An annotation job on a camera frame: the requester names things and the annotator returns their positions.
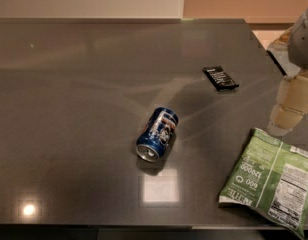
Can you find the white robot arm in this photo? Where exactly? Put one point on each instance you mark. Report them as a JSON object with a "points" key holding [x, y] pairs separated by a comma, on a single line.
{"points": [[297, 44]]}

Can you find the green chip bag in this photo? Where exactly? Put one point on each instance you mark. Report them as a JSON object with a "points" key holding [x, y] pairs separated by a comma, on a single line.
{"points": [[271, 178]]}

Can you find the black snack bar wrapper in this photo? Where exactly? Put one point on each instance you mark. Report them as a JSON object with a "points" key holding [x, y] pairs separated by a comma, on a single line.
{"points": [[220, 79]]}

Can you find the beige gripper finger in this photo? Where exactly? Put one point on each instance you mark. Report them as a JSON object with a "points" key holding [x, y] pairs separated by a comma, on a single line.
{"points": [[291, 104]]}

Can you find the blue pepsi can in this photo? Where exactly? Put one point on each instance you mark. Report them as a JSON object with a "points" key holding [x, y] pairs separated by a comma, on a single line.
{"points": [[152, 144]]}

